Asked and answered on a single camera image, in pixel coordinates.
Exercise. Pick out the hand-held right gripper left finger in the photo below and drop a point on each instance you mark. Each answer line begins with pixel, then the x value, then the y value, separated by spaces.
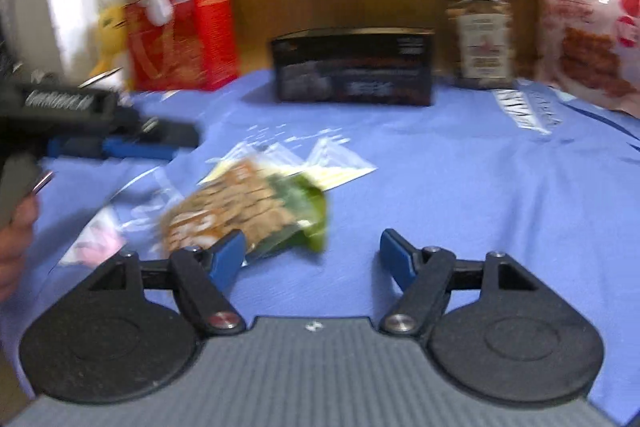
pixel 227 259

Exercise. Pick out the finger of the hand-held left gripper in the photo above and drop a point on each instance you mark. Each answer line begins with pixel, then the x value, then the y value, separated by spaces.
pixel 140 151
pixel 165 132

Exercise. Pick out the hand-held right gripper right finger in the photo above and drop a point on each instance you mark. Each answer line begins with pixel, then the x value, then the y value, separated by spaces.
pixel 397 257

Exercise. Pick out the clear pastry snack packet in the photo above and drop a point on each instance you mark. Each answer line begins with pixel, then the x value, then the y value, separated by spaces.
pixel 240 207

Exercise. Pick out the pink snack packet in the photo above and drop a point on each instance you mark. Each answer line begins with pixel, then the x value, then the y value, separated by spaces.
pixel 95 237

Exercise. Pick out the black printed cardboard box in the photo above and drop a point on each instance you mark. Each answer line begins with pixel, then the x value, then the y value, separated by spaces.
pixel 350 67

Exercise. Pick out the person's left hand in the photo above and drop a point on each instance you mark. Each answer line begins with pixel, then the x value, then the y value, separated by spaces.
pixel 15 252

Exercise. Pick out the yellow plush duck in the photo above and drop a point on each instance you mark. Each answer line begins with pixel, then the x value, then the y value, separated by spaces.
pixel 110 37

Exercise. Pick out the red gift box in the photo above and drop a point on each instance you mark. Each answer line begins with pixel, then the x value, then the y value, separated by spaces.
pixel 200 42

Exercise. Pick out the blue printed blanket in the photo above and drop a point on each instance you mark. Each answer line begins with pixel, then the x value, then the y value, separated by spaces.
pixel 475 187

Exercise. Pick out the clear nut jar gold lid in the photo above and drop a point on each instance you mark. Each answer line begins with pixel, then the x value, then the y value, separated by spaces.
pixel 482 32

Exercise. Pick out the large pink snack bag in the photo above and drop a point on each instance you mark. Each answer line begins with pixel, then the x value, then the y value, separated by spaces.
pixel 585 27

